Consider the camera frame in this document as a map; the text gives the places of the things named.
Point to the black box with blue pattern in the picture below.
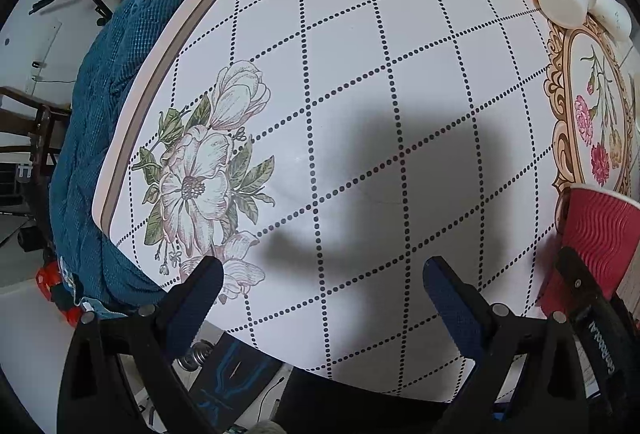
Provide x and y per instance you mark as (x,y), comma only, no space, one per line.
(235,379)

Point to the chrome dumbbell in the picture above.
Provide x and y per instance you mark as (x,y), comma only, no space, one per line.
(196,354)

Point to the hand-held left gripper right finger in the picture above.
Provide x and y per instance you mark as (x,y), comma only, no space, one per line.
(452,309)

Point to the dark wooden chair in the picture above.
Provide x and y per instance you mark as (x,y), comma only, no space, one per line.
(35,134)

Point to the blue quilted blanket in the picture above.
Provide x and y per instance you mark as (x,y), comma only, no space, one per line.
(100,124)

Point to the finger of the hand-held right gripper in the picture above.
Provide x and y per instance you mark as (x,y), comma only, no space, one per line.
(580,271)

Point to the white plastic bottle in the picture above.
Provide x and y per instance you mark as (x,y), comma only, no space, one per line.
(612,14)

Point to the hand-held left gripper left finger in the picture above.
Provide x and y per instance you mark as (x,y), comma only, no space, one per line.
(192,309)

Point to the red ribbed paper cup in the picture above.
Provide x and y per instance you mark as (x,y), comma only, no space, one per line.
(595,234)

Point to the red plastic toy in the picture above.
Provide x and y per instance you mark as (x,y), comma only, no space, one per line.
(50,286)

